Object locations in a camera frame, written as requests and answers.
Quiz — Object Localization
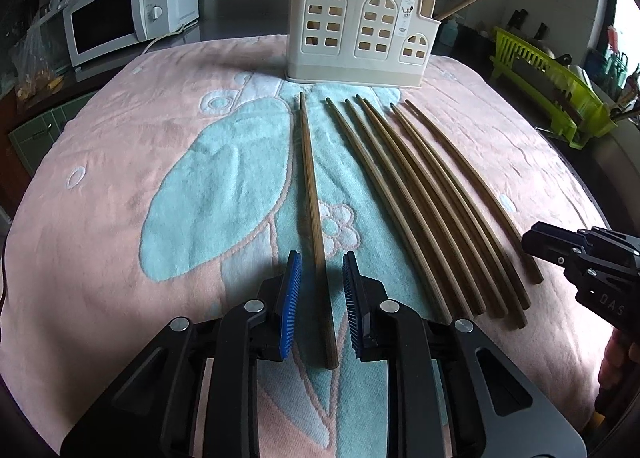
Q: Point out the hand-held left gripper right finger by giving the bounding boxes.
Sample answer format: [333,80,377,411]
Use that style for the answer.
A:
[341,252,587,458]

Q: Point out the white microwave power cable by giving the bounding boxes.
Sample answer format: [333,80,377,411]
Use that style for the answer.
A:
[144,20,201,55]

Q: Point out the pink and teal towel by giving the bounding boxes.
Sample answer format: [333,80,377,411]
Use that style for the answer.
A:
[0,35,616,458]

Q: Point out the bag of orange snacks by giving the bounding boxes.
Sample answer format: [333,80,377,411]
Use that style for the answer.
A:
[10,23,68,111]

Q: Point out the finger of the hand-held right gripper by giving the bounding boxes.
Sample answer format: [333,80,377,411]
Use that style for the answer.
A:
[521,221,589,267]
[579,226,640,262]

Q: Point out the green plastic dish rack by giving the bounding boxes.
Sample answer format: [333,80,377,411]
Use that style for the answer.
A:
[489,26,619,150]

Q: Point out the person's right hand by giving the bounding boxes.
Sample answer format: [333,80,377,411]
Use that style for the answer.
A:
[597,329,640,419]

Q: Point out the cream plastic chopstick holder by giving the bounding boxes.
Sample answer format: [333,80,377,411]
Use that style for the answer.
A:
[284,0,443,89]

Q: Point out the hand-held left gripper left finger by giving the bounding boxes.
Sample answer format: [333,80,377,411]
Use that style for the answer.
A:
[60,250,304,458]

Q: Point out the green base cabinet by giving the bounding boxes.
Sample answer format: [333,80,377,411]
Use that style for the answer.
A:
[7,88,96,179]

